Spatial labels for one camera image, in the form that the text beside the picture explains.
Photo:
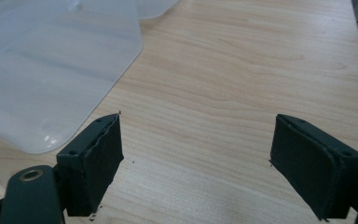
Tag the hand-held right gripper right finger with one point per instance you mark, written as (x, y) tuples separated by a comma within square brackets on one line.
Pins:
[(307, 165)]

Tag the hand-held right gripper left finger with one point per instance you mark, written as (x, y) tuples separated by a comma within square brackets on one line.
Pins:
[(90, 168)]

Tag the translucent white plastic sheet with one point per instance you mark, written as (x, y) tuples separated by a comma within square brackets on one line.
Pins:
[(43, 68)]

